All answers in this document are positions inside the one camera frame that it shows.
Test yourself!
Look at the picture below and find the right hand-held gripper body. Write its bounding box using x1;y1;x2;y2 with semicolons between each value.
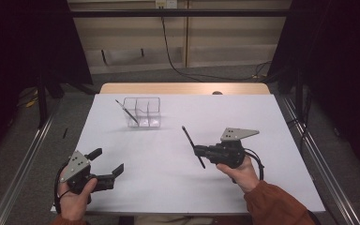
210;127;261;169

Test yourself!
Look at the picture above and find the person's left hand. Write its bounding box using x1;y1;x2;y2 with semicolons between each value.
56;166;98;222

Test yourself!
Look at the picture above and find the black curtain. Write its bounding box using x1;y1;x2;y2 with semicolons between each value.
0;0;94;167
268;0;360;172

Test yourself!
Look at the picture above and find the vertical wall trim strip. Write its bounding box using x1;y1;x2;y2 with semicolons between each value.
184;0;190;68

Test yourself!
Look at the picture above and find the clear acrylic divided organizer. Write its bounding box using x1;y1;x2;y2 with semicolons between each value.
122;97;162;128

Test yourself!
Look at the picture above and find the black pen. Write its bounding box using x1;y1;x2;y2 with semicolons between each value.
181;126;206;170

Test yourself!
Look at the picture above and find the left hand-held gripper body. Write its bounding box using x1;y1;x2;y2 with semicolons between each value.
59;150;116;195

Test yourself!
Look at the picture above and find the white wall socket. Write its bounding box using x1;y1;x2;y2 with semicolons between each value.
155;0;178;9

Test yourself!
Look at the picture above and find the silver ferrule makeup brush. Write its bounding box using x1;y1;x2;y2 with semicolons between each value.
114;99;140;125

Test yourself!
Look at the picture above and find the black wall cable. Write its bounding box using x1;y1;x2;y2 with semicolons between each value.
160;7;273;83

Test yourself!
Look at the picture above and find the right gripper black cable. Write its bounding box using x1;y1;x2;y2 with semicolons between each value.
243;147;265;182

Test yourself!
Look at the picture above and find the aluminium floor rail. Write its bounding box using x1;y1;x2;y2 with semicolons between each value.
280;94;360;225
0;98;61;225

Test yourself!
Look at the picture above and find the black horizontal metal bar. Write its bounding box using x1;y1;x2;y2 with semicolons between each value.
69;8;292;18

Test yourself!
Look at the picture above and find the black metal stand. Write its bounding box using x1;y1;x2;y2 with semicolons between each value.
36;70;49;129
294;67;305;124

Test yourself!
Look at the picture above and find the light wooden table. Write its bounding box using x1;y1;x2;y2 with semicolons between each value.
98;82;271;96

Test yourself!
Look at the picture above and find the white table cover board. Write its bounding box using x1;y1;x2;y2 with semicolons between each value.
50;93;326;216

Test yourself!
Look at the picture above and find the person's right hand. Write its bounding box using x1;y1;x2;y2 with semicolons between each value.
215;155;261;194

